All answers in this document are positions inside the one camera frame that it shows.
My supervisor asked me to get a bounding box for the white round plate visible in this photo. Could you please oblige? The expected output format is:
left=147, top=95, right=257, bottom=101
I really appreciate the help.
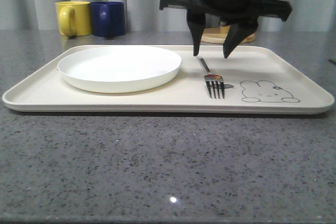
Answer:
left=58, top=45, right=182, bottom=93

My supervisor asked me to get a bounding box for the silver fork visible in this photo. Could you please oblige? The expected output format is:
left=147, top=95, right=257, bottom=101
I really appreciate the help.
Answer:
left=196, top=56, right=225, bottom=100

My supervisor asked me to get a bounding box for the wooden mug tree stand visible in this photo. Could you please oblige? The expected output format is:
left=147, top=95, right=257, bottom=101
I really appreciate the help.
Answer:
left=201, top=20, right=256, bottom=44

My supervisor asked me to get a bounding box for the yellow mug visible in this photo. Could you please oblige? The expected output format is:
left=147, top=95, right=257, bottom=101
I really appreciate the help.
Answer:
left=55, top=1, right=91, bottom=37

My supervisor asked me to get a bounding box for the cream rabbit print tray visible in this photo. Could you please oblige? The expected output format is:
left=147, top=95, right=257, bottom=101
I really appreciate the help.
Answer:
left=3, top=45, right=334, bottom=114

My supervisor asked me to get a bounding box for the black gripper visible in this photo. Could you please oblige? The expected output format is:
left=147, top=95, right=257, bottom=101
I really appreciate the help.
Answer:
left=159, top=0, right=292, bottom=58

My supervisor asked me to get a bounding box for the dark blue mug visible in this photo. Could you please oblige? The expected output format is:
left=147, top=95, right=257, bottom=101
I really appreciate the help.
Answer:
left=89, top=2, right=126, bottom=37

